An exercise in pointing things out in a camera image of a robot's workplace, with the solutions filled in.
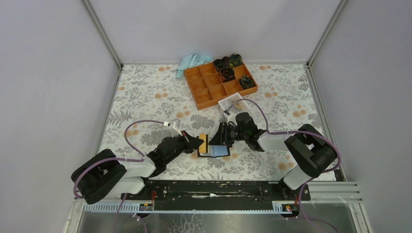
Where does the gold VIP card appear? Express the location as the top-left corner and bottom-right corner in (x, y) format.
(198, 133), (209, 154)

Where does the orange compartment tray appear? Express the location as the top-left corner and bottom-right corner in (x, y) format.
(184, 63), (258, 110)

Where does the light blue cloth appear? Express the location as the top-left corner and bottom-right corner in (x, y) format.
(176, 53), (213, 79)

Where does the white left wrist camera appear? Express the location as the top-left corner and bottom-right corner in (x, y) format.
(168, 119), (182, 136)

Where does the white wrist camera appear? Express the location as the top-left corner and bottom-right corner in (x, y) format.
(168, 119), (182, 136)
(222, 110), (237, 126)

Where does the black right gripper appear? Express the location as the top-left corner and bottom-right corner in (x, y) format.
(208, 122), (248, 146)

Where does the black leather card holder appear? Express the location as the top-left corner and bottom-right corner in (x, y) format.
(197, 144), (230, 158)

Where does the floral patterned table mat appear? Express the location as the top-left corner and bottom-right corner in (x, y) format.
(100, 64), (324, 181)

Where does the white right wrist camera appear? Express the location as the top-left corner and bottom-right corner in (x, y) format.
(222, 110), (237, 126)

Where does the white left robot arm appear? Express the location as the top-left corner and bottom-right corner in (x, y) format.
(70, 131), (205, 204)

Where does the dark rolled sock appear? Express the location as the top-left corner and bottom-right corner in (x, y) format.
(213, 56), (230, 72)
(219, 67), (236, 83)
(239, 75), (256, 90)
(229, 53), (243, 67)

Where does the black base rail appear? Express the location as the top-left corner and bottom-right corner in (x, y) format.
(121, 180), (311, 211)

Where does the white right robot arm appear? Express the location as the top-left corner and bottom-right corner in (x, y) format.
(207, 112), (339, 200)

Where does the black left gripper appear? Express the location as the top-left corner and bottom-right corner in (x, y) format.
(164, 131), (204, 166)

